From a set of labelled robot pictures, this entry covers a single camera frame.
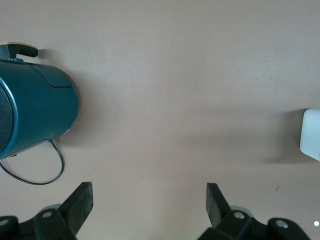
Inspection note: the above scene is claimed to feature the dark teal cylindrical appliance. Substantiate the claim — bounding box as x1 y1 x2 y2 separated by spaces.
0 41 80 161

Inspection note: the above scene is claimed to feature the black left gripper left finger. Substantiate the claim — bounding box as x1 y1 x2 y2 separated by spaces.
18 181 94 240

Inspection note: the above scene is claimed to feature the white plastic lidded bin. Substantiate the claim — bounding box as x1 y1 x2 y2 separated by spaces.
299 107 320 162

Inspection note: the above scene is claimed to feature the brown table cover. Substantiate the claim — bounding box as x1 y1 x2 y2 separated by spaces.
0 0 320 240

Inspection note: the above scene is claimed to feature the thin black appliance cable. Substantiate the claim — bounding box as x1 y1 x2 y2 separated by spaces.
0 138 66 186

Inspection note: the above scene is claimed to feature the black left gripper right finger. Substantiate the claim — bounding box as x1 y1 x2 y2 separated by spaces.
198 183 271 240

